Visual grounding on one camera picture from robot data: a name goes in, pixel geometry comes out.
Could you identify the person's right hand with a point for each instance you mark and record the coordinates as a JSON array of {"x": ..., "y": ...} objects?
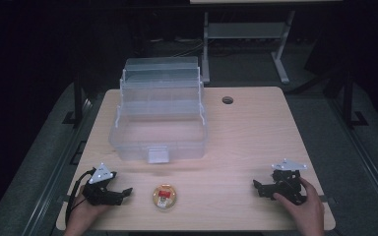
[{"x": 308, "y": 213}]

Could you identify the grey metal stand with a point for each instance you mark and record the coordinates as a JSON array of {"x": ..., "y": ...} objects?
[{"x": 246, "y": 31}]

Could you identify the dark metal post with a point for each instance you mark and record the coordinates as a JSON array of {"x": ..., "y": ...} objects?
[
  {"x": 349, "y": 101},
  {"x": 77, "y": 101}
]

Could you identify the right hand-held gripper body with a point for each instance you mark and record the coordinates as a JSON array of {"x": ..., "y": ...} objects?
[{"x": 288, "y": 185}]

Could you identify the clear plastic tiered storage box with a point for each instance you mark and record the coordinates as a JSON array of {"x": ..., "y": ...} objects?
[{"x": 159, "y": 129}]

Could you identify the person's left hand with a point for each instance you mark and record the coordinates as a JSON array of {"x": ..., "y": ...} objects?
[{"x": 80, "y": 216}]

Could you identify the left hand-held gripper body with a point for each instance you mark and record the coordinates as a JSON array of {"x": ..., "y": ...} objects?
[{"x": 100, "y": 193}]

